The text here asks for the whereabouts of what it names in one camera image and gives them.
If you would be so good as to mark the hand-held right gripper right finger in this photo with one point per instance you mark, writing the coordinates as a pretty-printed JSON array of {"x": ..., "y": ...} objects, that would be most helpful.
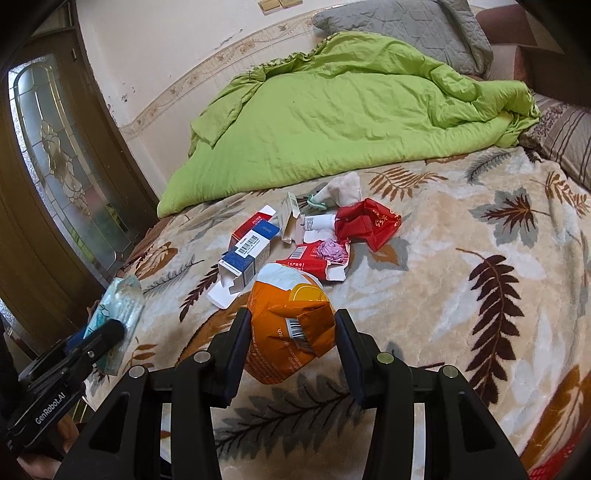
[{"x": 349, "y": 360}]

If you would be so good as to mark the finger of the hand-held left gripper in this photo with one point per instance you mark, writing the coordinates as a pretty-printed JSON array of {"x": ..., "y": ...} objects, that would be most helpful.
[
  {"x": 108, "y": 332},
  {"x": 77, "y": 344}
]

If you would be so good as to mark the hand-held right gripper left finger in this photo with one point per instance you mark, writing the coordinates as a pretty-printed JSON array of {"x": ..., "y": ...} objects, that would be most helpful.
[{"x": 238, "y": 353}]

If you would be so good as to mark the pale blue plastic packet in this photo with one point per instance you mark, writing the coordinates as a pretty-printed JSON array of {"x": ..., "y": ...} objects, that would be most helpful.
[{"x": 122, "y": 300}]

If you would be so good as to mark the orange snack bag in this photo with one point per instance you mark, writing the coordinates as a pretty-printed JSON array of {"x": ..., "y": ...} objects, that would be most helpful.
[{"x": 272, "y": 314}]

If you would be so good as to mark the red plastic bag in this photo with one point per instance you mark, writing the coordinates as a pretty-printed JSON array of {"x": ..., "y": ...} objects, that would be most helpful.
[{"x": 369, "y": 221}]

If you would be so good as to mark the long white barcode box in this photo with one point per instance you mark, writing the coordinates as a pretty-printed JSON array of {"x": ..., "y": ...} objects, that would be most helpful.
[{"x": 292, "y": 217}]

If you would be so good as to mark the open blue white box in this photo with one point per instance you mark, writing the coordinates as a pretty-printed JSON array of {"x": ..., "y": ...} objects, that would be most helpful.
[{"x": 240, "y": 277}]

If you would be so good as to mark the torn red white wrapper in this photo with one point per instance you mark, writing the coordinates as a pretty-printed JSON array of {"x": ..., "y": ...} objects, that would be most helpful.
[{"x": 304, "y": 261}]

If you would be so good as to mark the pink crumpled wrapper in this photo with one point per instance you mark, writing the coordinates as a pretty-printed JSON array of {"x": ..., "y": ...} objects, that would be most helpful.
[{"x": 333, "y": 251}]

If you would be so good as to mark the blue white barcode box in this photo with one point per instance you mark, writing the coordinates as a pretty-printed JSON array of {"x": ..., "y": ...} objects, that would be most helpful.
[{"x": 256, "y": 237}]

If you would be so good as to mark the leaf printed blanket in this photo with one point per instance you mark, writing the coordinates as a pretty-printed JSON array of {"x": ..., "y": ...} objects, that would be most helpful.
[{"x": 461, "y": 300}]

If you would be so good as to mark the red white small box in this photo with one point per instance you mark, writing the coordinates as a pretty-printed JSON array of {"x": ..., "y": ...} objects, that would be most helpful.
[{"x": 256, "y": 216}]

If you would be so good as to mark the white spray bottle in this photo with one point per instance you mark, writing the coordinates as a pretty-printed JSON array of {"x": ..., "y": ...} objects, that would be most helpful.
[{"x": 316, "y": 223}]

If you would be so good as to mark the green white plastic piece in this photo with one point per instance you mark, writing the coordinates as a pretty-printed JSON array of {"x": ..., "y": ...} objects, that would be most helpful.
[{"x": 316, "y": 199}]

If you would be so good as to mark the crumpled beige tissue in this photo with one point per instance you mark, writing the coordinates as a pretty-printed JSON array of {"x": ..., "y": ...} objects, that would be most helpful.
[{"x": 344, "y": 187}]

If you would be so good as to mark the wooden door with glass panel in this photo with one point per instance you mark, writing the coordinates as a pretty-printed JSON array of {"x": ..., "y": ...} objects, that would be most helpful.
[{"x": 51, "y": 152}]

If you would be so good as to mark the green quilt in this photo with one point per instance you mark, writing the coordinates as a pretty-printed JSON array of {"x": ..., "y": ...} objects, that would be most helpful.
[{"x": 332, "y": 124}]

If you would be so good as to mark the striped brown pillow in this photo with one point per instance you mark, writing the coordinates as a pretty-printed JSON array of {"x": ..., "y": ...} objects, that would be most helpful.
[{"x": 565, "y": 134}]

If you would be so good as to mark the grey quilted pillow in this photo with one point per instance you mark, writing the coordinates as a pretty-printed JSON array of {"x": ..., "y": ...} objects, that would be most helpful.
[{"x": 406, "y": 27}]

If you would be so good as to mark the brown headboard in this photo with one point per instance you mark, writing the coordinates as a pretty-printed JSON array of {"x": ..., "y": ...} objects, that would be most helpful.
[{"x": 531, "y": 55}]

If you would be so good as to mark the gold wall switch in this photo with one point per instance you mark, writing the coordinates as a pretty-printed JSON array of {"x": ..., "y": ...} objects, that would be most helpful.
[
  {"x": 268, "y": 4},
  {"x": 290, "y": 2}
]

